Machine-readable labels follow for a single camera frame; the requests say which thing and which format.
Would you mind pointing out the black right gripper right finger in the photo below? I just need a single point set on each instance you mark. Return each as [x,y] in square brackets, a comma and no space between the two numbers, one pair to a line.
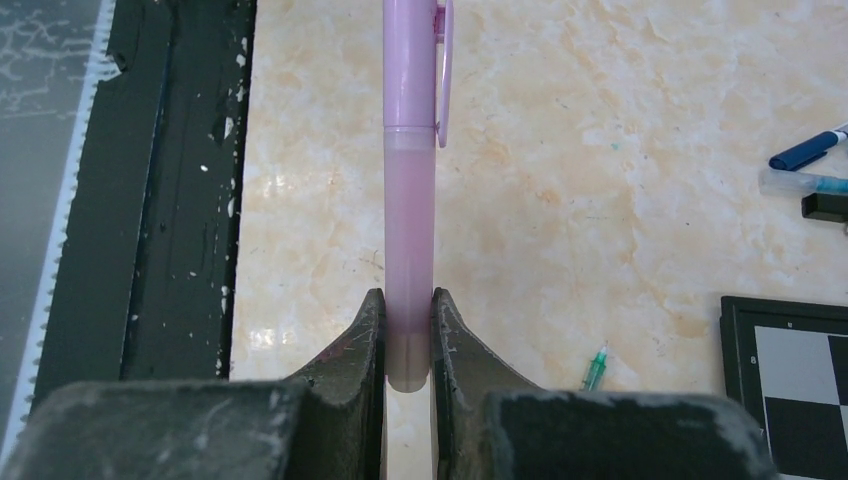
[490,422]

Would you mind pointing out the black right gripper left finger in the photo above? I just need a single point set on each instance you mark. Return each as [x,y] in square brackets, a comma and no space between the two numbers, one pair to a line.
[325,421]

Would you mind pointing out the green gel pen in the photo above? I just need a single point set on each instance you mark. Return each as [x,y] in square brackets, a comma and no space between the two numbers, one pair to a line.
[593,378]

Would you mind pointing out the pink highlighter pen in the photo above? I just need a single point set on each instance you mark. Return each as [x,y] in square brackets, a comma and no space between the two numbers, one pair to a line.
[418,41]

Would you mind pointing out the white marker dark blue cap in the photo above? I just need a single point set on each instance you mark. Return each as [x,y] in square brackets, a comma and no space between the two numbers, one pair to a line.
[808,151]

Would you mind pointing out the black white chessboard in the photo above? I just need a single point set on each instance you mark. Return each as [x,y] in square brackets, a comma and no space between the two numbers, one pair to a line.
[786,364]

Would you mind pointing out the white marker black cap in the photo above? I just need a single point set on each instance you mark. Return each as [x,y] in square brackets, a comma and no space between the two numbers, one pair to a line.
[825,207]

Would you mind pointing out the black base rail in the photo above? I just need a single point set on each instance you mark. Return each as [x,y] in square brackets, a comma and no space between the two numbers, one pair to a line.
[146,279]

